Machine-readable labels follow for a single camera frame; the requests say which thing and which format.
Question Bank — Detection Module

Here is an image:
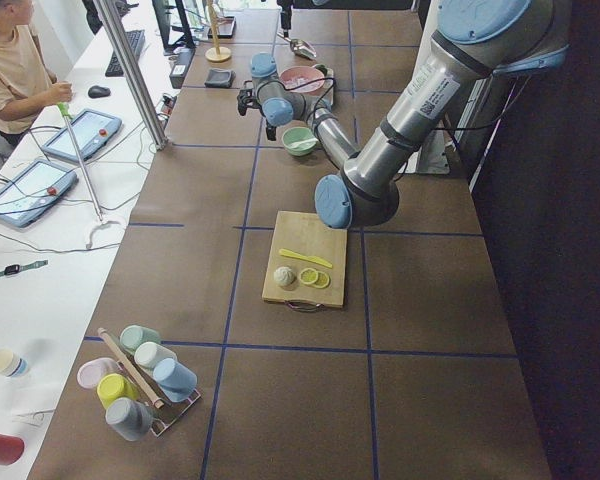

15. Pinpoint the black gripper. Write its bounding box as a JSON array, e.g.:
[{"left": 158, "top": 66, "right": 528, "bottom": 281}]
[{"left": 262, "top": 114, "right": 279, "bottom": 141}]

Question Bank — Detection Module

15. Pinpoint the white plastic spoon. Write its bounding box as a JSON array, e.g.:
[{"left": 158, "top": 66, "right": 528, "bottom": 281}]
[{"left": 285, "top": 139, "right": 316, "bottom": 149}]

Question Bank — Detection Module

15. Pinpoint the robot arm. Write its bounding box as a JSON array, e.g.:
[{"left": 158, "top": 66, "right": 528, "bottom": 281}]
[
  {"left": 276, "top": 0, "right": 329, "bottom": 37},
  {"left": 237, "top": 0, "right": 572, "bottom": 229}
]

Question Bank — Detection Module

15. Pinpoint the mint green bowl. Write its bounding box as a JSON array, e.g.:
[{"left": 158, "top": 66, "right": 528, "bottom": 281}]
[{"left": 282, "top": 126, "right": 319, "bottom": 157}]

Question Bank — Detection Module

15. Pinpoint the pink bowl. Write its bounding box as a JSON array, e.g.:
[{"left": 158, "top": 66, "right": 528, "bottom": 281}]
[{"left": 279, "top": 66, "right": 325, "bottom": 95}]

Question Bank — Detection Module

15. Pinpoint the metal ice scoop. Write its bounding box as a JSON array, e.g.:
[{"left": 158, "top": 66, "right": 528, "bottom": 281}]
[{"left": 277, "top": 32, "right": 317, "bottom": 60}]

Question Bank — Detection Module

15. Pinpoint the beige tray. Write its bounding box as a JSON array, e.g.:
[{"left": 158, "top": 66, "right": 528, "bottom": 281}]
[{"left": 319, "top": 67, "right": 336, "bottom": 109}]

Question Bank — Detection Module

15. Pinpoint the grey folded cloth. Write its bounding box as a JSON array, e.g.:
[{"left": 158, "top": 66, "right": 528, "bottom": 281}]
[{"left": 204, "top": 68, "right": 235, "bottom": 89}]

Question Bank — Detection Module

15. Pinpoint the green lime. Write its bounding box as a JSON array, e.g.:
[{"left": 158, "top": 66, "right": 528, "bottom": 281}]
[{"left": 313, "top": 64, "right": 328, "bottom": 76}]

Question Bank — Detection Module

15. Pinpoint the wooden paper towel stand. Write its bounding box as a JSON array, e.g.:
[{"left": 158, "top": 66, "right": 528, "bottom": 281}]
[{"left": 205, "top": 1, "right": 232, "bottom": 63}]

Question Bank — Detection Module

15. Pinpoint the wooden cutting board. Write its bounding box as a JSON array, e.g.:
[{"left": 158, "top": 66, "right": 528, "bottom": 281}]
[{"left": 262, "top": 211, "right": 347, "bottom": 308}]

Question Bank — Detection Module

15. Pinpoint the black tray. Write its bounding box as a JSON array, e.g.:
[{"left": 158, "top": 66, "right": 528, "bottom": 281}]
[{"left": 207, "top": 16, "right": 236, "bottom": 39}]

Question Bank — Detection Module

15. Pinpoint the yellow plastic knife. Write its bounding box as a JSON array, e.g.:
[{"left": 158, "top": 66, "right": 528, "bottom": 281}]
[{"left": 278, "top": 248, "right": 333, "bottom": 269}]

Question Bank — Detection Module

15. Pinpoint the white steamed bun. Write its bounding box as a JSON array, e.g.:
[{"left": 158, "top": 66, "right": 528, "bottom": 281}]
[{"left": 273, "top": 266, "right": 296, "bottom": 290}]

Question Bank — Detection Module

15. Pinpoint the lemon slice near bun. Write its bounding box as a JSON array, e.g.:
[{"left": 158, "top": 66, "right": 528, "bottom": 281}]
[{"left": 298, "top": 267, "right": 320, "bottom": 285}]

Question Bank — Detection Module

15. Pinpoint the lemon slice far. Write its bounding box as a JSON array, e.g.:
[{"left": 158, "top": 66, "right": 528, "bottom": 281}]
[{"left": 311, "top": 271, "right": 331, "bottom": 289}]

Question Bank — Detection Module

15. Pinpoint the black keyboard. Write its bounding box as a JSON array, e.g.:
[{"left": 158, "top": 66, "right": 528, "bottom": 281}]
[{"left": 104, "top": 29, "right": 147, "bottom": 78}]

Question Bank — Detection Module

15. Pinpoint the teach pendant far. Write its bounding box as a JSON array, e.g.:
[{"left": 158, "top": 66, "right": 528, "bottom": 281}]
[{"left": 41, "top": 109, "right": 122, "bottom": 163}]

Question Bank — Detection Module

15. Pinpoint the teach pendant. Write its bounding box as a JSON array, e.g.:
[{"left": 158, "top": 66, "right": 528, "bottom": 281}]
[
  {"left": 0, "top": 158, "right": 78, "bottom": 228},
  {"left": 41, "top": 109, "right": 122, "bottom": 163}
]

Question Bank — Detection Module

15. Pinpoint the black computer mouse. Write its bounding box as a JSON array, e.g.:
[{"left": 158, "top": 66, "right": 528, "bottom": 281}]
[{"left": 87, "top": 85, "right": 111, "bottom": 99}]

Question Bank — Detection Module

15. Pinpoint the reacher grabber tool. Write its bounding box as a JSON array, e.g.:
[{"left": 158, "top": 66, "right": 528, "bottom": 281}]
[{"left": 57, "top": 102, "right": 127, "bottom": 250}]

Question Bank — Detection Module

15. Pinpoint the teach pendant near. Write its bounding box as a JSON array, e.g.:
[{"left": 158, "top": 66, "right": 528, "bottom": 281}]
[{"left": 0, "top": 158, "right": 78, "bottom": 228}]

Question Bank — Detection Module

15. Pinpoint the green cup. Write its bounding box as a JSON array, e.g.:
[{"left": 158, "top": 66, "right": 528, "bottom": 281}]
[{"left": 119, "top": 325, "right": 162, "bottom": 355}]

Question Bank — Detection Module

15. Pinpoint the white cup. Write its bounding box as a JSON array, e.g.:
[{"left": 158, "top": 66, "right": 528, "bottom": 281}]
[{"left": 134, "top": 341, "right": 177, "bottom": 371}]

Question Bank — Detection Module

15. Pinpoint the person in beige shirt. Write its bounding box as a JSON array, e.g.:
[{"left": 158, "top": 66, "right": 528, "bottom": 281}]
[{"left": 0, "top": 1, "right": 73, "bottom": 147}]

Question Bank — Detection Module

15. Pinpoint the blue cup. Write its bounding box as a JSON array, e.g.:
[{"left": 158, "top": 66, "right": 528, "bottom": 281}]
[{"left": 153, "top": 358, "right": 198, "bottom": 402}]

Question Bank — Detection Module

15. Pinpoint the green smartwatch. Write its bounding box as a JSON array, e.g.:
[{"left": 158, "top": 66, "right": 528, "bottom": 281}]
[{"left": 0, "top": 260, "right": 48, "bottom": 278}]

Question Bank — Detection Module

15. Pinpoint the wooden rack rod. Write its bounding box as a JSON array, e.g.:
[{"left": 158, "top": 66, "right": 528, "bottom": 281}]
[{"left": 97, "top": 328, "right": 166, "bottom": 409}]

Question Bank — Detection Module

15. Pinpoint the yellow cup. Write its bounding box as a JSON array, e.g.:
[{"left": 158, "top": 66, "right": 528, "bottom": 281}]
[{"left": 96, "top": 373, "right": 139, "bottom": 409}]

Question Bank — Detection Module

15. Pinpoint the pink cup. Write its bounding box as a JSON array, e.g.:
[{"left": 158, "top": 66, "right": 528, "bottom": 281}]
[{"left": 76, "top": 357, "right": 118, "bottom": 389}]

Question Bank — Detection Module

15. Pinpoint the metal cup rack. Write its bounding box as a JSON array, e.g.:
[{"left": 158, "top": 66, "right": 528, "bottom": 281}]
[{"left": 136, "top": 382, "right": 201, "bottom": 437}]

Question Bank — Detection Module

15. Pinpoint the grey cup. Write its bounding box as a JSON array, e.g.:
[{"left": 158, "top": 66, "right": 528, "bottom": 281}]
[{"left": 105, "top": 397, "right": 154, "bottom": 441}]

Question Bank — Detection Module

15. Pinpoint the paper cup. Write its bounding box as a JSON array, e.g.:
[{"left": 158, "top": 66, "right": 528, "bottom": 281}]
[{"left": 0, "top": 348, "right": 28, "bottom": 378}]

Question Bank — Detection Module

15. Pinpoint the red bottle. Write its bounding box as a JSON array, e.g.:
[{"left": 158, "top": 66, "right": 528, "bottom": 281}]
[{"left": 0, "top": 429, "right": 25, "bottom": 467}]

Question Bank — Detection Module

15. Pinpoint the aluminium frame post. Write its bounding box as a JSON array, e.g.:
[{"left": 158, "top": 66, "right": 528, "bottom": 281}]
[{"left": 94, "top": 0, "right": 168, "bottom": 151}]

